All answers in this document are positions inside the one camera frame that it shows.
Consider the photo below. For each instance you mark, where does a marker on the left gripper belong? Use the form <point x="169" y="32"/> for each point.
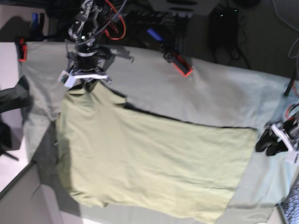
<point x="290" y="127"/>

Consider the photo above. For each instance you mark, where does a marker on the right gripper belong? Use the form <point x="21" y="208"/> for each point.
<point x="88" y="62"/>

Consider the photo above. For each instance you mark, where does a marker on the light green T-shirt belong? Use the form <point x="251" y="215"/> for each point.
<point x="109" y="153"/>

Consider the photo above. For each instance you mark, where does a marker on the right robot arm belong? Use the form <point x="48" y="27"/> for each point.
<point x="91" y="22"/>

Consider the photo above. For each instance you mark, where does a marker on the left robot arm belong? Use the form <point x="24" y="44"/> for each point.
<point x="286" y="119"/>

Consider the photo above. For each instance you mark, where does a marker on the patterned chair at corner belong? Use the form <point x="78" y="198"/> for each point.
<point x="290" y="207"/>

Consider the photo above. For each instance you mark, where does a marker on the dark green cloth at left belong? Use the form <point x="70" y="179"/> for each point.
<point x="14" y="98"/>

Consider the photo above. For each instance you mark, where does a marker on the orange black clamp at left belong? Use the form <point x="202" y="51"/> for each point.
<point x="35" y="35"/>

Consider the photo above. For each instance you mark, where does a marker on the orange black clamp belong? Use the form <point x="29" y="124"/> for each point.
<point x="35" y="35"/>
<point x="171" y="55"/>

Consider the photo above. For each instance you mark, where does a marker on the grey-green table cloth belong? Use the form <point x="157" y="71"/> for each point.
<point x="213" y="94"/>

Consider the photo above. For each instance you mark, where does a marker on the orange black clamp at centre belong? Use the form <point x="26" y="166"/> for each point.
<point x="171" y="55"/>

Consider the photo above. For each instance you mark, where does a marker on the black power adapter right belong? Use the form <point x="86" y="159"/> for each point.
<point x="231" y="25"/>

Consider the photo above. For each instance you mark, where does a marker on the black power adapter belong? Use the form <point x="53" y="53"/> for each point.
<point x="231" y="25"/>
<point x="215" y="28"/>

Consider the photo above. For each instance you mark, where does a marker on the black power adapter left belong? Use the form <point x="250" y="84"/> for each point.
<point x="215" y="28"/>

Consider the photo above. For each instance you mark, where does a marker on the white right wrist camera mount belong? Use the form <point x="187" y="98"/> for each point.
<point x="69" y="78"/>

